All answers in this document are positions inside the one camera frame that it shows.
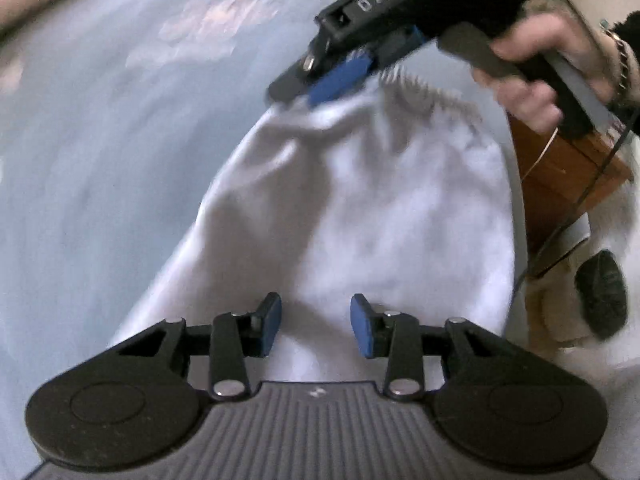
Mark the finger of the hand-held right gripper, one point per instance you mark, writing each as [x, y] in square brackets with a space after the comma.
[292, 87]
[340, 82]

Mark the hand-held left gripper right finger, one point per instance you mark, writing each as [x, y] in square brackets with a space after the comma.
[362, 327]

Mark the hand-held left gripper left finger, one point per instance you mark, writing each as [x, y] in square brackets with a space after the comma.
[270, 322]

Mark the person's right hand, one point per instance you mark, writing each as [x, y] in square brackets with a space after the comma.
[550, 35]

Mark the teal floral bed sheet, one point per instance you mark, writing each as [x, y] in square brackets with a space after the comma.
[125, 135]

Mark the white flat object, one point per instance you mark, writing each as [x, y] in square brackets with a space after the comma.
[570, 240]

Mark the black fuzzy slipper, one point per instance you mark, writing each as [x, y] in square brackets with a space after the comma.
[602, 295]

